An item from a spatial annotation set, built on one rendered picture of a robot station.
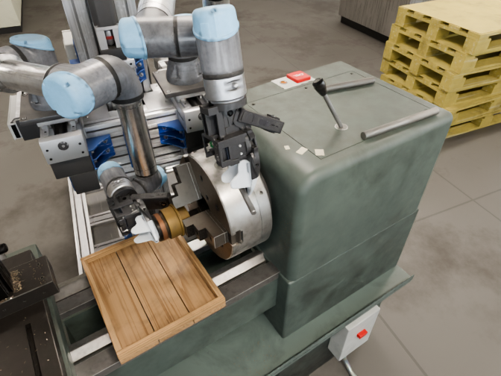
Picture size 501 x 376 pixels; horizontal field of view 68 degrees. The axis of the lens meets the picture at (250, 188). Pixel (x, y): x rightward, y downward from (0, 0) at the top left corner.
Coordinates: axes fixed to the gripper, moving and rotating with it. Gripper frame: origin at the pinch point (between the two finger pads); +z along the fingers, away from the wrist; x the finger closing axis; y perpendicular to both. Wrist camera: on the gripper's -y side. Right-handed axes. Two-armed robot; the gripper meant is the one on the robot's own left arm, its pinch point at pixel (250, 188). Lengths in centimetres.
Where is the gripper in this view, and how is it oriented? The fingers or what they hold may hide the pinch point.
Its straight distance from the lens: 79.6
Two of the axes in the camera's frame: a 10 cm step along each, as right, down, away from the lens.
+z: 1.3, 8.6, 4.9
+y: -8.4, 3.6, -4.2
